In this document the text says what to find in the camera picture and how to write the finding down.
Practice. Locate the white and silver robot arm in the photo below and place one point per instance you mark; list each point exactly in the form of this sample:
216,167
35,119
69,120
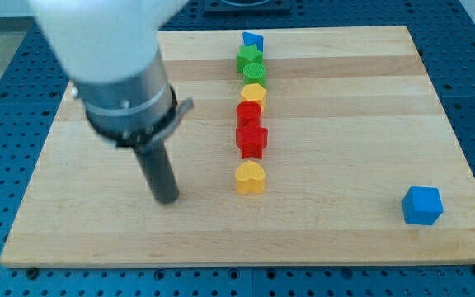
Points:
110,50

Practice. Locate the yellow heart block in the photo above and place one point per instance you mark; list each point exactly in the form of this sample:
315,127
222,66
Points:
250,177

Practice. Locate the blue cube block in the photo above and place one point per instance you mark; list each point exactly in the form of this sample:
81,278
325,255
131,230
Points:
422,205

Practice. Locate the red star block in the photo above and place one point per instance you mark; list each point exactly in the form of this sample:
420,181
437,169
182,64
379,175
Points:
252,139

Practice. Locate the red cylinder block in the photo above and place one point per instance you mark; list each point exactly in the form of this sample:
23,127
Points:
248,112

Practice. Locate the yellow hexagon block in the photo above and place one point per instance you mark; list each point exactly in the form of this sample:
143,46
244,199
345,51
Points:
254,92

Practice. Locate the green cylinder block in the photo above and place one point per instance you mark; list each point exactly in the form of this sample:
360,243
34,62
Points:
254,73

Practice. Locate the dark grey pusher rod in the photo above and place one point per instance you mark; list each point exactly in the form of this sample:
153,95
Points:
157,170

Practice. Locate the green star block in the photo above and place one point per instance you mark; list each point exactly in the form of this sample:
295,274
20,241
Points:
248,54

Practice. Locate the blue triangle block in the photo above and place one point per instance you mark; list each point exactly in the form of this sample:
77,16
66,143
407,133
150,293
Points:
250,39

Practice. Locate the light wooden board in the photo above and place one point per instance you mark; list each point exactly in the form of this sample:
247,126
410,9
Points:
354,121

